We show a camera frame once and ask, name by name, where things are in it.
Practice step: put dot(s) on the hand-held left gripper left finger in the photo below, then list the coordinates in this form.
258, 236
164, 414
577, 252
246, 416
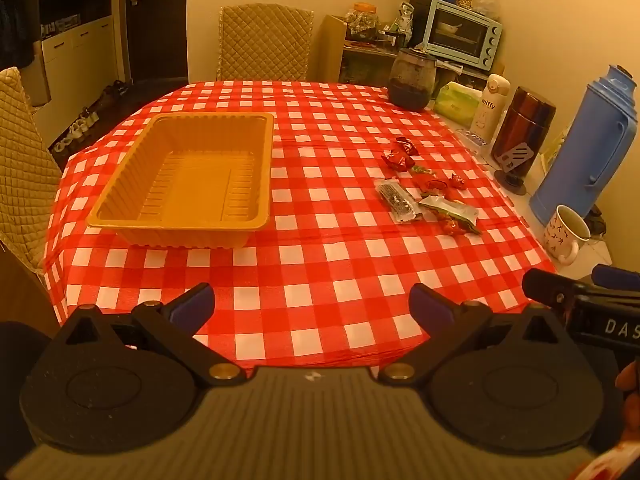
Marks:
192, 306

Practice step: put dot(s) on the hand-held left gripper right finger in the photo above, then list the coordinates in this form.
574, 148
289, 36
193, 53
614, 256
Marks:
430, 306

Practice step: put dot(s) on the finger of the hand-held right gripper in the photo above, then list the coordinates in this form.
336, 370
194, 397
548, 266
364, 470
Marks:
617, 275
547, 287

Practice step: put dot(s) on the green white snack bar packet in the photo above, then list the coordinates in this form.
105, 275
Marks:
449, 209

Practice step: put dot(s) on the large red candy packet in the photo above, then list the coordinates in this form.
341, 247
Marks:
433, 186

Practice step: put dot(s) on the yellow plastic tray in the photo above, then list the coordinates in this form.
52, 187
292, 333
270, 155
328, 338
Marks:
185, 180

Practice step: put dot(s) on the small red candy packet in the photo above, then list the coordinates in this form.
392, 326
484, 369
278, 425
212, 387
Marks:
457, 181

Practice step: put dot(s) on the green candy packet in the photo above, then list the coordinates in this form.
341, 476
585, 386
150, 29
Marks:
423, 170

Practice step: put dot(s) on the person's right hand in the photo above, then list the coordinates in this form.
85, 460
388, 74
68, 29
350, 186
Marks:
631, 385

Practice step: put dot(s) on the white patterned mug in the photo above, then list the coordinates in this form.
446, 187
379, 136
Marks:
562, 237

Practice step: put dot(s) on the red checked tablecloth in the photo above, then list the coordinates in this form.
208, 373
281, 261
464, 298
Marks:
325, 270

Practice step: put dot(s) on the blue thermos jug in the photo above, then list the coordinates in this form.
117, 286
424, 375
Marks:
587, 150

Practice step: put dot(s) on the grey phone stand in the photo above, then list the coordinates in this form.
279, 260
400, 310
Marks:
516, 160

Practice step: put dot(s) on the dark red thermos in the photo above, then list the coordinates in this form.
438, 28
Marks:
522, 125

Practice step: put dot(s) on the blue white flat packet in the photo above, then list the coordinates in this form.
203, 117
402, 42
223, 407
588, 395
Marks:
472, 137

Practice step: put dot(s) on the green tissue pack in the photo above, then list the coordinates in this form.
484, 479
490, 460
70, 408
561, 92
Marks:
457, 102

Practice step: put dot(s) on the row of shoes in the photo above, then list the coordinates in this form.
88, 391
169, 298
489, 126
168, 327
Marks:
85, 120

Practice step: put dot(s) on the dark glass jar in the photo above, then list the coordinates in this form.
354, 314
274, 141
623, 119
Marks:
411, 80

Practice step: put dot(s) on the light blue toaster oven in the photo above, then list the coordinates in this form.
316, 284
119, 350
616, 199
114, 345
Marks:
462, 35

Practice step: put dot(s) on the beige quilted chair back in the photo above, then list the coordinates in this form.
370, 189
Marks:
265, 42

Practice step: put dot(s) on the wooden shelf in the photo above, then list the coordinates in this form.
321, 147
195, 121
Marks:
332, 50

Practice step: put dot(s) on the white cabinet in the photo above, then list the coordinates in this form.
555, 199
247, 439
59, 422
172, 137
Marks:
80, 45

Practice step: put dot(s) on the green white bottle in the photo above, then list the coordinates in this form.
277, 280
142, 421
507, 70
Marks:
406, 22

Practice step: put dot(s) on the dark door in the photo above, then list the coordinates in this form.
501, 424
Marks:
155, 20

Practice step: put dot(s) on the plastic jar orange lid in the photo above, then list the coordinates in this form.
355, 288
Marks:
364, 21

